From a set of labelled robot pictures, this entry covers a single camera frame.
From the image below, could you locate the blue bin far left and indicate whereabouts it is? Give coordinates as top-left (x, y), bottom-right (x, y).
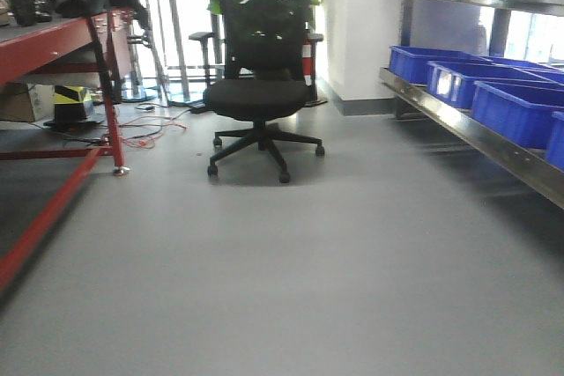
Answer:
top-left (389, 45), bottom-right (489, 85)

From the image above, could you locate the blue bin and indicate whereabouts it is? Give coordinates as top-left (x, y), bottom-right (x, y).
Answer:
top-left (389, 45), bottom-right (489, 85)
top-left (471, 82), bottom-right (563, 150)
top-left (427, 61), bottom-right (559, 109)

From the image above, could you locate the blue bin nearest edge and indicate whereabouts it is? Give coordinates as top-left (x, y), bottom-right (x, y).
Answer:
top-left (545, 112), bottom-right (564, 171)

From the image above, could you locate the black office chair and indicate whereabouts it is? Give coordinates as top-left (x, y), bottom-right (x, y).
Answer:
top-left (203, 0), bottom-right (325, 183)

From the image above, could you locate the red metal workbench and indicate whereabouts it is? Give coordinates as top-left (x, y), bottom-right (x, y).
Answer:
top-left (1, 8), bottom-right (133, 291)

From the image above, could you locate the yellow black striped box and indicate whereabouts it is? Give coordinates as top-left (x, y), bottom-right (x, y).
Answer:
top-left (54, 85), bottom-right (94, 122)

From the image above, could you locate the stainless steel shelf rack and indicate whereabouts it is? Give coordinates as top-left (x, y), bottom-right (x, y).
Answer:
top-left (380, 0), bottom-right (563, 206)

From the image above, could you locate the orange cable on floor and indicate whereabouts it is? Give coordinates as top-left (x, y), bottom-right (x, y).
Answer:
top-left (103, 114), bottom-right (189, 151)

